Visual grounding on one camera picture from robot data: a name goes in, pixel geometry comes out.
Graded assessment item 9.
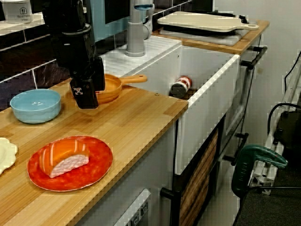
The cream cutting board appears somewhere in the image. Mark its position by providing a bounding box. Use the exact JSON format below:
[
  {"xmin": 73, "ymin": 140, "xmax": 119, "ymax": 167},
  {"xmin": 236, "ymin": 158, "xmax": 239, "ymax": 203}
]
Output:
[{"xmin": 157, "ymin": 11, "xmax": 260, "ymax": 33}]

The wooden slat crate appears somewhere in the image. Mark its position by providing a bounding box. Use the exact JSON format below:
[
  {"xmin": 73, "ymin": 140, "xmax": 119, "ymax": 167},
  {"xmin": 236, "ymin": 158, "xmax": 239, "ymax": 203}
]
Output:
[{"xmin": 180, "ymin": 130, "xmax": 219, "ymax": 226}]

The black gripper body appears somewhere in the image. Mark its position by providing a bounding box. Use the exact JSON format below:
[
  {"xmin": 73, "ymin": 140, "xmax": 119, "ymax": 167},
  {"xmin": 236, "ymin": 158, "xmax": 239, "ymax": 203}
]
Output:
[{"xmin": 50, "ymin": 23, "xmax": 98, "ymax": 82}]

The looped black cable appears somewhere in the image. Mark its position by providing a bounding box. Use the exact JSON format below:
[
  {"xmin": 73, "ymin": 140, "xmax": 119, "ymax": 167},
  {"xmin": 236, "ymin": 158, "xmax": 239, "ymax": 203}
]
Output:
[{"xmin": 267, "ymin": 102, "xmax": 301, "ymax": 132}]

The salmon sushi toy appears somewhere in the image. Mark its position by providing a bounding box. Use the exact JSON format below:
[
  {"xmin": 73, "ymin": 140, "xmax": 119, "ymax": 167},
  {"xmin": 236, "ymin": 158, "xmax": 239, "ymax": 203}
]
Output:
[{"xmin": 38, "ymin": 138, "xmax": 91, "ymax": 178}]

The red round plate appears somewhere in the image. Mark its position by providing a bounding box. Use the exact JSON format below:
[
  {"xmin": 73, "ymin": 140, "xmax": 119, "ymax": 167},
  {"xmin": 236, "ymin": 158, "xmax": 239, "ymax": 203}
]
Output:
[{"xmin": 27, "ymin": 135, "xmax": 113, "ymax": 192}]

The green power drill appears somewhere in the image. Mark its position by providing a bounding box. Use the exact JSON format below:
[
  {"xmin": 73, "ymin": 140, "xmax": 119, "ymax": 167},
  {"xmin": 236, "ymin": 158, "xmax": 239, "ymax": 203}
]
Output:
[{"xmin": 231, "ymin": 144, "xmax": 289, "ymax": 196}]

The aluminium extrusion frame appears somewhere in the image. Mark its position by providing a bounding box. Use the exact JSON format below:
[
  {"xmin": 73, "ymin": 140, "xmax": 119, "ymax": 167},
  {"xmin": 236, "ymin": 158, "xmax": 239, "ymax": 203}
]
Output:
[{"xmin": 249, "ymin": 68, "xmax": 301, "ymax": 195}]

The orange beans toy can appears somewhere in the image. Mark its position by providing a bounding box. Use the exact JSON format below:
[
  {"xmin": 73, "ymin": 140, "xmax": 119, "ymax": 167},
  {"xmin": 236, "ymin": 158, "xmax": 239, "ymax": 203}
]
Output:
[{"xmin": 170, "ymin": 75, "xmax": 193, "ymax": 98}]

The white toy kitchen cabinet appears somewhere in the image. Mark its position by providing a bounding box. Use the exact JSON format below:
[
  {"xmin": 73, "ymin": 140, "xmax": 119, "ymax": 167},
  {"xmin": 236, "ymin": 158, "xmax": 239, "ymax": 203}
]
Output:
[{"xmin": 75, "ymin": 32, "xmax": 265, "ymax": 226}]

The white toy sink unit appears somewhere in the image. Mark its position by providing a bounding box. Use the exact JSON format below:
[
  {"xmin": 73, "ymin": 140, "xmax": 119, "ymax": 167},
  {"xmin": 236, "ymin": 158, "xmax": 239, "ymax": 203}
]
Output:
[{"xmin": 100, "ymin": 35, "xmax": 241, "ymax": 176}]

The black device box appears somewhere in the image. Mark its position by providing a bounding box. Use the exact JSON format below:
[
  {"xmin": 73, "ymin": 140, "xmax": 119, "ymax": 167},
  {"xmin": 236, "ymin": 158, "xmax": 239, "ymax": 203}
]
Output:
[{"xmin": 272, "ymin": 109, "xmax": 301, "ymax": 165}]

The black cabinet handle bar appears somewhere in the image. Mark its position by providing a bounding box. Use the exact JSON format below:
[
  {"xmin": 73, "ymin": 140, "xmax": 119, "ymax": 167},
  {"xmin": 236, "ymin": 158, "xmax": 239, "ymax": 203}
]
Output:
[
  {"xmin": 231, "ymin": 133, "xmax": 249, "ymax": 167},
  {"xmin": 160, "ymin": 187, "xmax": 182, "ymax": 226},
  {"xmin": 240, "ymin": 46, "xmax": 268, "ymax": 70}
]

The white labelled jar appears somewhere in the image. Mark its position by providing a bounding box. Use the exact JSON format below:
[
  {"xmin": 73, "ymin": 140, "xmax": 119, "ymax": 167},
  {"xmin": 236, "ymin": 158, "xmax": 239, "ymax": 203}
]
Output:
[{"xmin": 1, "ymin": 0, "xmax": 34, "ymax": 24}]

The light blue bowl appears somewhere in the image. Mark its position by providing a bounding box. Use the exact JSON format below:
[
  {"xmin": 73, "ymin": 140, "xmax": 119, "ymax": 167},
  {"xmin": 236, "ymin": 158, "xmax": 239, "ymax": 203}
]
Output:
[{"xmin": 9, "ymin": 89, "xmax": 62, "ymax": 124}]

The white black toy hob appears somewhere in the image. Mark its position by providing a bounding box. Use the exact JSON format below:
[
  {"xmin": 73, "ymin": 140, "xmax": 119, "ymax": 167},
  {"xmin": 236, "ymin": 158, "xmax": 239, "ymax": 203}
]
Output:
[{"xmin": 159, "ymin": 23, "xmax": 246, "ymax": 47}]

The cream scalloped plate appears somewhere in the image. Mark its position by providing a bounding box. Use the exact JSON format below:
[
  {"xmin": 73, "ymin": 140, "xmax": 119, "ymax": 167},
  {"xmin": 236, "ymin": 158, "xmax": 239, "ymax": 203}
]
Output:
[{"xmin": 0, "ymin": 137, "xmax": 19, "ymax": 175}]

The orange toy frying pan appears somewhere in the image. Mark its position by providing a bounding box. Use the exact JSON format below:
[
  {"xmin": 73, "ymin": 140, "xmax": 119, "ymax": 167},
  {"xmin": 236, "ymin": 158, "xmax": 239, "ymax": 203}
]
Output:
[{"xmin": 95, "ymin": 73, "xmax": 148, "ymax": 104}]

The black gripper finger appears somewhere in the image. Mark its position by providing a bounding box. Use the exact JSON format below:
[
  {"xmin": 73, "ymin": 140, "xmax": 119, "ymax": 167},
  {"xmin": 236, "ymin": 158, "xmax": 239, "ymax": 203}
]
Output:
[
  {"xmin": 70, "ymin": 78, "xmax": 100, "ymax": 110},
  {"xmin": 94, "ymin": 56, "xmax": 106, "ymax": 92}
]

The grey toy faucet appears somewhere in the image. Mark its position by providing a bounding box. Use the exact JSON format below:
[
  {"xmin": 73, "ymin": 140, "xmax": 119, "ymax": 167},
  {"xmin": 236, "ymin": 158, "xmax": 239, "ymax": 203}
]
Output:
[{"xmin": 124, "ymin": 0, "xmax": 155, "ymax": 57}]

